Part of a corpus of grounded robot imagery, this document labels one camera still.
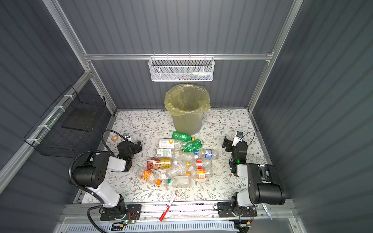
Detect clear bottle blue label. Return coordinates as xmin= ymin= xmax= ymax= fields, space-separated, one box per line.
xmin=194 ymin=149 xmax=219 ymax=160

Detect red yellow label bottle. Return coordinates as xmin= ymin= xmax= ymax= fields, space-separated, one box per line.
xmin=146 ymin=157 xmax=171 ymax=170

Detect crushed bottle orange label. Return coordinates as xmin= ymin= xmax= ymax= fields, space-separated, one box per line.
xmin=141 ymin=170 xmax=162 ymax=186

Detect clear bottle green white label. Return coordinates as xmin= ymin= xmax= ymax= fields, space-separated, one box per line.
xmin=155 ymin=149 xmax=179 ymax=158

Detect white bottle yellow V label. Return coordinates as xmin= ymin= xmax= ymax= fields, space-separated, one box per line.
xmin=158 ymin=138 xmax=186 ymax=150

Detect clear bottle orange label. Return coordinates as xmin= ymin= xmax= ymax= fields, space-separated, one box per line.
xmin=185 ymin=168 xmax=213 ymax=180

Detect clear bottle red label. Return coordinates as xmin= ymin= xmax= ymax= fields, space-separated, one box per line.
xmin=186 ymin=158 xmax=212 ymax=169

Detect clear crushed bottle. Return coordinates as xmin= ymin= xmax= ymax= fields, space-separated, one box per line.
xmin=173 ymin=150 xmax=199 ymax=163

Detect clear square bottle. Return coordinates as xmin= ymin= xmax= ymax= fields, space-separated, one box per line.
xmin=161 ymin=175 xmax=191 ymax=188

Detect clear bottle white cap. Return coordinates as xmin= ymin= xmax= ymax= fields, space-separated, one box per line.
xmin=160 ymin=163 xmax=189 ymax=179

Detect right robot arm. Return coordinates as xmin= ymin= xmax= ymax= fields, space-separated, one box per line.
xmin=218 ymin=137 xmax=286 ymax=217

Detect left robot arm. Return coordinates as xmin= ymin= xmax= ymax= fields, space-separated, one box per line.
xmin=69 ymin=140 xmax=142 ymax=220

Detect green bottle near bin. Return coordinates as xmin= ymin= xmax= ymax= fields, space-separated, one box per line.
xmin=172 ymin=131 xmax=195 ymax=142

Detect mesh bin with yellow bag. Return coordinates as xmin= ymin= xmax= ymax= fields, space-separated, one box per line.
xmin=164 ymin=83 xmax=211 ymax=136

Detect brown tape roll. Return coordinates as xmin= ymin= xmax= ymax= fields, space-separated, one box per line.
xmin=111 ymin=136 xmax=119 ymax=142

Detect green bottle yellow cap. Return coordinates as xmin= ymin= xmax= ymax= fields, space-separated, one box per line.
xmin=182 ymin=139 xmax=203 ymax=152

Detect red white marker pen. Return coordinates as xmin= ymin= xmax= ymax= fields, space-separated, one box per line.
xmin=159 ymin=193 xmax=177 ymax=221

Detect white bottle in basket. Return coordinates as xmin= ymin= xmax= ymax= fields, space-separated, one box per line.
xmin=192 ymin=71 xmax=212 ymax=79

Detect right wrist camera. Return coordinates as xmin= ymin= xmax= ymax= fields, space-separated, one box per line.
xmin=232 ymin=131 xmax=244 ymax=146

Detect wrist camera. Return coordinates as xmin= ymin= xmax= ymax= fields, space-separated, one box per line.
xmin=232 ymin=131 xmax=244 ymax=146
xmin=122 ymin=133 xmax=132 ymax=141

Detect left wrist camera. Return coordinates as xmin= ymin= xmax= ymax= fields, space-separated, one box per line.
xmin=122 ymin=133 xmax=132 ymax=141

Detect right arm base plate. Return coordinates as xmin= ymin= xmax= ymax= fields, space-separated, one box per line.
xmin=217 ymin=202 xmax=257 ymax=218

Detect black wire wall basket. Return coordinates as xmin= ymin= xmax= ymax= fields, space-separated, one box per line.
xmin=23 ymin=89 xmax=107 ymax=158

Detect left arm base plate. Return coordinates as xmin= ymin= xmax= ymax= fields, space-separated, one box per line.
xmin=100 ymin=204 xmax=142 ymax=221

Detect white wire wall basket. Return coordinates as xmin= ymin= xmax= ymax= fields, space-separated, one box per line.
xmin=148 ymin=57 xmax=215 ymax=82

